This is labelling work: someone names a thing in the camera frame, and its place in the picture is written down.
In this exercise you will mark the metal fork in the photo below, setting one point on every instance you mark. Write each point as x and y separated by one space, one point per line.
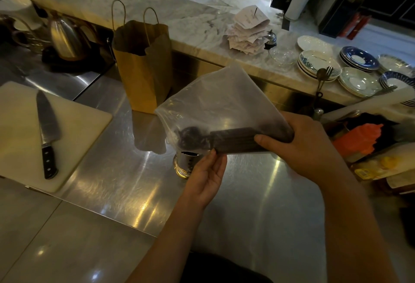
328 73

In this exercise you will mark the stack of blue striped plates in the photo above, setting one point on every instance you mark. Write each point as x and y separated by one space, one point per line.
397 80

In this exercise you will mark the grey patterned plate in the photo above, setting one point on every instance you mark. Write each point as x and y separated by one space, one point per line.
395 65

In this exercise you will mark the glass jug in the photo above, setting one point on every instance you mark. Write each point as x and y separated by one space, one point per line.
27 38

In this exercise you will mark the bundle of dark sticks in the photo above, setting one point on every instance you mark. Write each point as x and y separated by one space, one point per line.
233 140

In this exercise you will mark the person's right thumb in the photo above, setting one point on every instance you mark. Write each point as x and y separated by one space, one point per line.
272 143

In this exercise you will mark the yellow packet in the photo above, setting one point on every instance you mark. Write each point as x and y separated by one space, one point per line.
379 164

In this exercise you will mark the person's left thumb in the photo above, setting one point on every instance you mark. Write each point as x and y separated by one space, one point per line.
219 166

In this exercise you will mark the plain white plate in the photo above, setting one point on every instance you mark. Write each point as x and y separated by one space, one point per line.
313 44

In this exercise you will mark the small metal bell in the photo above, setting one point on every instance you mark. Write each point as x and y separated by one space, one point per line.
270 39

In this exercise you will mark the stack of blue-rimmed plates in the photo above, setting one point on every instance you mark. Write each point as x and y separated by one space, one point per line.
359 59

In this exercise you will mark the clear plastic bag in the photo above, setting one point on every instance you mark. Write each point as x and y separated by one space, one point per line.
220 101

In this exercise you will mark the person's left forearm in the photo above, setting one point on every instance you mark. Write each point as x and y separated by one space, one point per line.
171 244

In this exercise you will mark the perforated metal utensil holder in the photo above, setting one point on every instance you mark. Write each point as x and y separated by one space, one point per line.
186 164

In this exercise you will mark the white vase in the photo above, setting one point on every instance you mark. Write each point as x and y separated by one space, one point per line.
298 4

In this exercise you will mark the black stove base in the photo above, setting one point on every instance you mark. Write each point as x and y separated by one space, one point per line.
81 62

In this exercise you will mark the person's black clothing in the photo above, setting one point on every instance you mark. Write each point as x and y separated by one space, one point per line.
223 269

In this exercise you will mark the clear glass bowl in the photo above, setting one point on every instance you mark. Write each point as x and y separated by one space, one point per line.
282 56

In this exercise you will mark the beige cutting board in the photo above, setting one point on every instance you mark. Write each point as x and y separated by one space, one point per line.
22 143

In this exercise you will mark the red bottles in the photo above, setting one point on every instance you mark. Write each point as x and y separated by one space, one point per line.
353 26

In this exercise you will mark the white cup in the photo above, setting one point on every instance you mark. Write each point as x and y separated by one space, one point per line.
19 10

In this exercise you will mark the metal kettle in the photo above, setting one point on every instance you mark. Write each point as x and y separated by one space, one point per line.
68 39

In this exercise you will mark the metal spoon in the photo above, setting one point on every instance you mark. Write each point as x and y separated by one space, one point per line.
320 77

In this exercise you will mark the person's right forearm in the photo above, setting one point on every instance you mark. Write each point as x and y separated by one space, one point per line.
355 227

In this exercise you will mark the pile of paper receipts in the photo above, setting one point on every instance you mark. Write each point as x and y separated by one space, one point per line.
248 33

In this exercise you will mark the brown paper bag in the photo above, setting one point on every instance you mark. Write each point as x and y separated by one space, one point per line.
142 75

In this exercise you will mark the long white roll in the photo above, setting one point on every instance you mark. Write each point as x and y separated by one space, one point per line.
373 104

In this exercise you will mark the stack of leaf-patterned plates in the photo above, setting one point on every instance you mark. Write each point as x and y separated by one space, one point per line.
313 62

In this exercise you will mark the person's right hand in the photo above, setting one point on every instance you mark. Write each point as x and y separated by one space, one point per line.
308 149

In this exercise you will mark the person's left hand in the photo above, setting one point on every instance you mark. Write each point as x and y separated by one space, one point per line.
202 182

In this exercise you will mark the stack of pale green plates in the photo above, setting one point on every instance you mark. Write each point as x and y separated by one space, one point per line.
358 82

